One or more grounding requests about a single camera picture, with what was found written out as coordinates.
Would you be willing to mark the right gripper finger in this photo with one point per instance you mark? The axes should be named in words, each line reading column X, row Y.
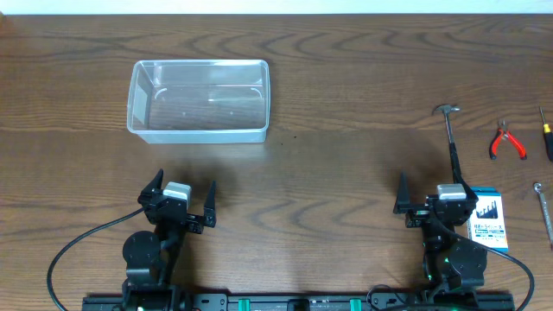
column 402, row 203
column 471, row 195

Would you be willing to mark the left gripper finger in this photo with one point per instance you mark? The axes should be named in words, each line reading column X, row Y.
column 155, row 185
column 209, row 207

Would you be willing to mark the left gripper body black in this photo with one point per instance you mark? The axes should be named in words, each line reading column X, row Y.
column 174, row 212

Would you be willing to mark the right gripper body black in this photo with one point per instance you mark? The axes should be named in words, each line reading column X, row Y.
column 417, row 218

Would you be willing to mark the small claw hammer black handle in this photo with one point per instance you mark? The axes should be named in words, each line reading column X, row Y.
column 446, row 110

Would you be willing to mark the clear plastic container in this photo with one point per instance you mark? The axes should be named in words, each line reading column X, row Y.
column 199, row 101

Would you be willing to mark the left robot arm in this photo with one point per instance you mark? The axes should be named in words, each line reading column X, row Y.
column 151, row 256

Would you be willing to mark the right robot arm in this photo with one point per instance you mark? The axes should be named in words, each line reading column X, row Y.
column 454, row 266

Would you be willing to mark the blue white screwdriver set box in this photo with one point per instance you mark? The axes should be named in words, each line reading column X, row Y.
column 486, row 224

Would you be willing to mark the silver metal wrench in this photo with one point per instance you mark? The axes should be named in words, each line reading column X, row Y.
column 545, row 210

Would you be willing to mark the yellow black screwdriver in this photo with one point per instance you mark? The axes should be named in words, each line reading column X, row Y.
column 547, row 136

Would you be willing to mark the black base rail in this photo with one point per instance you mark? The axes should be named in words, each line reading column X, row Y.
column 379, row 300

